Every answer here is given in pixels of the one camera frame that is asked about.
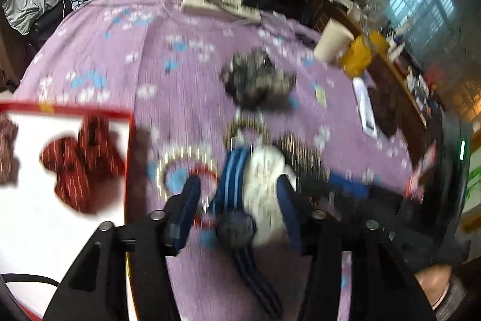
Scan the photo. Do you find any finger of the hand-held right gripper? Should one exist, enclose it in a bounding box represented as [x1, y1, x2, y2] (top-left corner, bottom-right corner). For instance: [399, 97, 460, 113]
[327, 172, 379, 200]

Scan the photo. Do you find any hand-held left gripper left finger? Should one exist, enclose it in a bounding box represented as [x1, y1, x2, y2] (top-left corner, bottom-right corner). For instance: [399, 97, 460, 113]
[43, 175, 204, 321]

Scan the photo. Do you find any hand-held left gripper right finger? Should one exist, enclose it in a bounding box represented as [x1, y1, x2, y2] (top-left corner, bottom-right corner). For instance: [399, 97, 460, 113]
[275, 174, 437, 321]

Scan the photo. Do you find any large pearl bracelet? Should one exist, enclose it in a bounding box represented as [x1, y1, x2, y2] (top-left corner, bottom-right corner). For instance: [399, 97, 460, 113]
[156, 146, 219, 202]

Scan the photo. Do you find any white scrunchie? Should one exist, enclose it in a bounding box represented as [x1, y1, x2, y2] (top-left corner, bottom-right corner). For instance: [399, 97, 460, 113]
[242, 146, 298, 245]

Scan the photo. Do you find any red jewelry box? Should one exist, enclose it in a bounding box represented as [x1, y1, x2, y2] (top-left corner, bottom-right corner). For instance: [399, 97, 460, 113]
[0, 101, 136, 321]

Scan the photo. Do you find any person's right hand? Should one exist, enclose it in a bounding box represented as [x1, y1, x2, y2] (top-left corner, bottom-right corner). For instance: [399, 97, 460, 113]
[414, 264, 453, 311]

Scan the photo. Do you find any red white packet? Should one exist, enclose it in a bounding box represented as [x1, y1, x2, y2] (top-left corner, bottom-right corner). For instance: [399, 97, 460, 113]
[409, 144, 439, 196]

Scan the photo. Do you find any small green yellow packet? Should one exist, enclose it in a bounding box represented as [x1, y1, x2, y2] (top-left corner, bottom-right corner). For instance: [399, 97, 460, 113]
[314, 82, 328, 107]

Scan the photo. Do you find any dark wooden cabinet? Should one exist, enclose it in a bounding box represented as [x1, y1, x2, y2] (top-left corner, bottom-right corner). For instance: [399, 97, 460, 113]
[304, 0, 446, 164]

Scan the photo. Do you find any red sparkly scrunchie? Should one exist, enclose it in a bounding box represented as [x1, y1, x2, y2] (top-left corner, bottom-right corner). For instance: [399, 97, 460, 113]
[39, 114, 126, 214]

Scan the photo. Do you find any purple floral blanket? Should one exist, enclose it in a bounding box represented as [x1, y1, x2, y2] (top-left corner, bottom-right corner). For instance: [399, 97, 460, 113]
[13, 0, 418, 321]

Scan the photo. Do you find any yellow bag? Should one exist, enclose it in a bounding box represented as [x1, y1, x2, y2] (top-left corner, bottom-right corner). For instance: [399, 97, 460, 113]
[340, 31, 388, 78]

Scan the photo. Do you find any grey scrunchie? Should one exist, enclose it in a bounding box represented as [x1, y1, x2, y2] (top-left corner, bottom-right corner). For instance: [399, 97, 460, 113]
[220, 46, 297, 112]

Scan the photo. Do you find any cream paper cup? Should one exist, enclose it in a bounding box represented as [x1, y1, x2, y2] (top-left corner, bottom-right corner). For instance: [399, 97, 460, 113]
[313, 19, 355, 65]

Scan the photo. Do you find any dark red scrunchie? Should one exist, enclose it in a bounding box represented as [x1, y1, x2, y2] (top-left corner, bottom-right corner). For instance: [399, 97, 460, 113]
[0, 118, 20, 188]

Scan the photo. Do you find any white power strip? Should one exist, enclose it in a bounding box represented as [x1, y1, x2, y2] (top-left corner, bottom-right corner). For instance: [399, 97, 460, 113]
[181, 0, 262, 21]

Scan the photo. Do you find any red string bracelet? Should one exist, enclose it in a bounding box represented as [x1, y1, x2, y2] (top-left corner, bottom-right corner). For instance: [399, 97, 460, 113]
[188, 165, 222, 231]

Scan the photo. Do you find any brown beaded bracelet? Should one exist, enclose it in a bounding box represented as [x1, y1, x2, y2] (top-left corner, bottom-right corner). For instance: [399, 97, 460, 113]
[276, 135, 332, 187]

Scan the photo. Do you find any gold bracelet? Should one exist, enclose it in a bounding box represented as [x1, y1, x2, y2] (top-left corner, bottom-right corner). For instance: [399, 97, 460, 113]
[223, 116, 272, 153]

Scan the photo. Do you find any white cable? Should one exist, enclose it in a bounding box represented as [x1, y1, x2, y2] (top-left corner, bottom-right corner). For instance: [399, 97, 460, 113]
[161, 0, 188, 19]

